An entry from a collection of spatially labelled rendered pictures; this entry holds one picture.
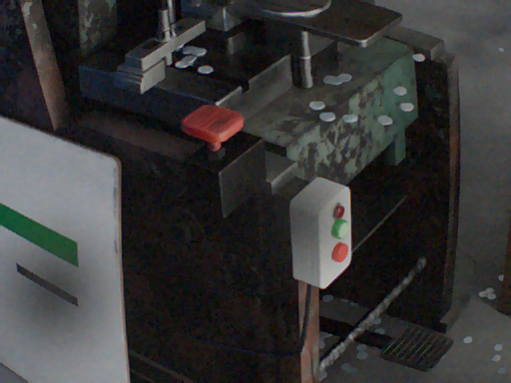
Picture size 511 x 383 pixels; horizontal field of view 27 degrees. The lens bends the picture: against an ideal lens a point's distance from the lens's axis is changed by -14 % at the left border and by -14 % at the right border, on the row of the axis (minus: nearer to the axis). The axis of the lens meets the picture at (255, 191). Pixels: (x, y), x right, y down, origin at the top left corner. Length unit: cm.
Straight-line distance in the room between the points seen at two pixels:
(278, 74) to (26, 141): 47
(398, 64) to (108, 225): 54
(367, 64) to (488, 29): 170
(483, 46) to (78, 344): 183
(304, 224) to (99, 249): 43
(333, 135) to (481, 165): 109
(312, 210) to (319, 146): 19
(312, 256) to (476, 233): 101
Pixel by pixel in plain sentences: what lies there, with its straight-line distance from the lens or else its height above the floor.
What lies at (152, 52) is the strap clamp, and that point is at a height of 76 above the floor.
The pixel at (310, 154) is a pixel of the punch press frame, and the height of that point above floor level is 60.
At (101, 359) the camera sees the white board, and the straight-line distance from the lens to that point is 205.
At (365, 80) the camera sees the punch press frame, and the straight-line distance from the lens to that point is 187.
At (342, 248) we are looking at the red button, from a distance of 166.
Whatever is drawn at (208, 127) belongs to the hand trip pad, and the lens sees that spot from 154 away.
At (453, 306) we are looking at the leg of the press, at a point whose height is 3.
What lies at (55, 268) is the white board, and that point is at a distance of 204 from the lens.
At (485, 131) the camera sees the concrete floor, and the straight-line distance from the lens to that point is 299.
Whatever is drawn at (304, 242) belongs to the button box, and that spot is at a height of 57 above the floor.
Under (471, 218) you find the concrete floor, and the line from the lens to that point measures 266.
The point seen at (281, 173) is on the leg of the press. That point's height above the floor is 64.
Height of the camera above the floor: 155
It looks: 34 degrees down
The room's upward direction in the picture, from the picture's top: 5 degrees counter-clockwise
